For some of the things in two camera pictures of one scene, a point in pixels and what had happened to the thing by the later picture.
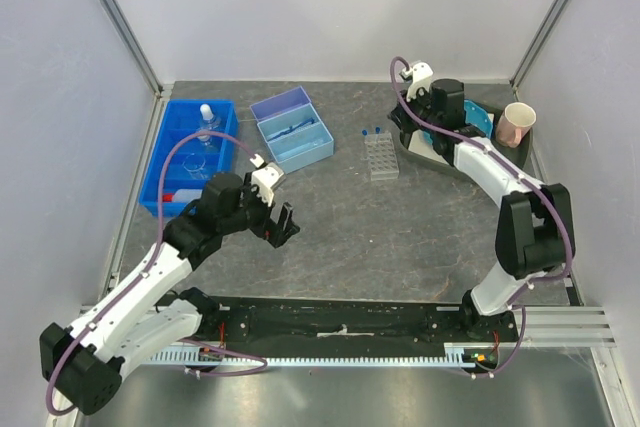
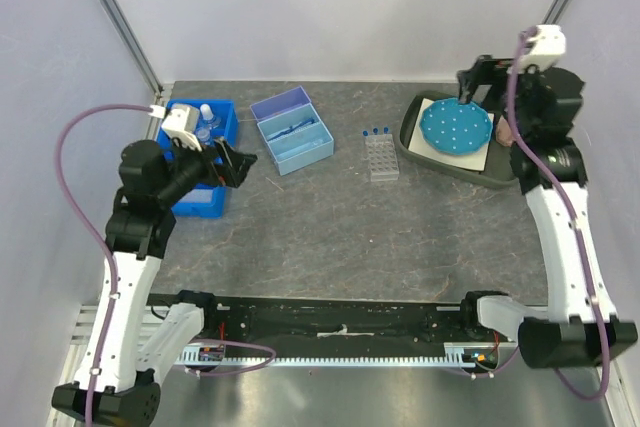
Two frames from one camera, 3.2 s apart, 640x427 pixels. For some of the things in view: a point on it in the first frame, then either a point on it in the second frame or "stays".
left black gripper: [286, 224] → [233, 169]
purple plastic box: [280, 103] stays
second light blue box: [297, 139] stays
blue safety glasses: [290, 129] stays
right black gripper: [400, 116] → [485, 71]
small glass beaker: [204, 138] stays
